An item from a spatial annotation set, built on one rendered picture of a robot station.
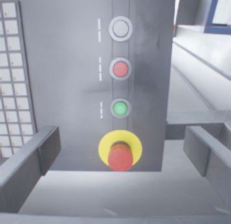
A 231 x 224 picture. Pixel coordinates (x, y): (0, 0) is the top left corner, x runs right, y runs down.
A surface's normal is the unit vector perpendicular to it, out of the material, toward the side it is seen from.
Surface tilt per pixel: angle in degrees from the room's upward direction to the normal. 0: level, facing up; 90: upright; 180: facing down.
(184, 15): 90
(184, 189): 87
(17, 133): 90
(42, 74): 90
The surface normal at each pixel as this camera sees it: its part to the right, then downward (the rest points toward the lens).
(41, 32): -0.01, 0.28
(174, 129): -0.01, 0.53
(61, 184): -0.04, -0.85
